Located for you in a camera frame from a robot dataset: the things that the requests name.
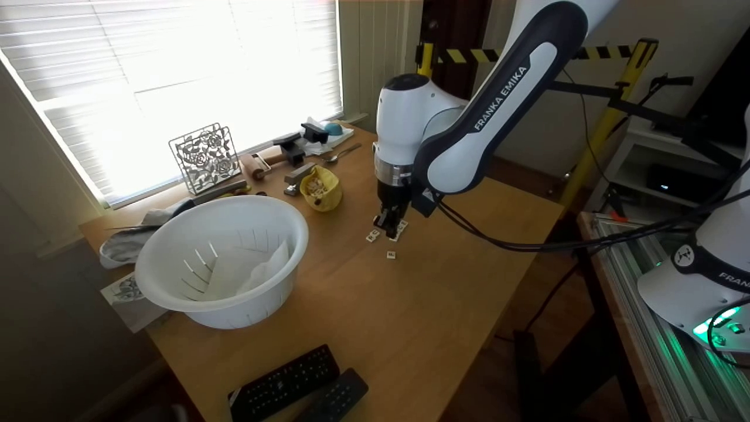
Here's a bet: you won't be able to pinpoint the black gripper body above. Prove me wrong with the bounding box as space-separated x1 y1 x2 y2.
376 183 418 220

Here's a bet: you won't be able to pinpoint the metal spoon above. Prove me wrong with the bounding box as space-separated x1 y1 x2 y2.
324 141 363 166

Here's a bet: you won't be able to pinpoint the white flat tray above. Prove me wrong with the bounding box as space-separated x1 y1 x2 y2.
307 124 358 159

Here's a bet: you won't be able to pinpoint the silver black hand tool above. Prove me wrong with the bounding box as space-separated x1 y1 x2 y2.
281 159 320 187

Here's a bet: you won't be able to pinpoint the long black device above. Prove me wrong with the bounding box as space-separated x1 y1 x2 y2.
300 119 334 148

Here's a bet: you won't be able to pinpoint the small black device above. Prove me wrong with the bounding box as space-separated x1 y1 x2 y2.
270 128 310 169

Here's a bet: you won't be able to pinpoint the brown wooden block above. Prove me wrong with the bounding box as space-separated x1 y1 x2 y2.
239 151 276 183

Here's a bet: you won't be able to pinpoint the white plastic bowl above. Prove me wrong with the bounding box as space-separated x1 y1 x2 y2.
134 192 311 332

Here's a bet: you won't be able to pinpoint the dark brown door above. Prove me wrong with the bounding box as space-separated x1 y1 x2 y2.
419 0 495 100

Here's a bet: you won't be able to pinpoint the small black remote control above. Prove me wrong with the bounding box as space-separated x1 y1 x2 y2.
293 365 371 422

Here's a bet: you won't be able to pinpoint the large black remote control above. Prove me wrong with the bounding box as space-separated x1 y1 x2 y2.
227 343 342 422

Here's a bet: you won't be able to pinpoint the white lattice cube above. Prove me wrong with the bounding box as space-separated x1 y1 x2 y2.
167 119 245 197

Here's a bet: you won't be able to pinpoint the yellow black striped stand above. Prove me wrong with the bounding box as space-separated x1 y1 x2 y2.
412 34 661 213

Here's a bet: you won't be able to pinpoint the black boom rod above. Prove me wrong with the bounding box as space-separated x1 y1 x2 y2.
547 73 745 159

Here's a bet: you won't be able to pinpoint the white window blinds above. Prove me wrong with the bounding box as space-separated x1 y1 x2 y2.
0 0 347 209

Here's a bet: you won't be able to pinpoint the grey white cloth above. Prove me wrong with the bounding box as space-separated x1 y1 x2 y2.
96 207 197 271

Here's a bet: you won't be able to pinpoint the patterned paper booklet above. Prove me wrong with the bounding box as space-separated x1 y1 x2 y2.
99 269 172 336

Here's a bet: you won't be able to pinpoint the white shelf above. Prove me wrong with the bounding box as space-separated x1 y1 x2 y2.
606 124 750 230

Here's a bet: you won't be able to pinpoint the black shelf device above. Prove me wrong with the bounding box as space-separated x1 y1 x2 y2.
643 162 724 202

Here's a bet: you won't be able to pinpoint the black monitor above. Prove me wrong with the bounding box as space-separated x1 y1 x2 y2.
686 31 750 151

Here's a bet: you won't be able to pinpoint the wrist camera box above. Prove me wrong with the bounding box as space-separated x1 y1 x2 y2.
409 186 440 220

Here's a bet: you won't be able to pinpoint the black cable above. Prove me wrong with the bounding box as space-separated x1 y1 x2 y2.
432 186 750 256

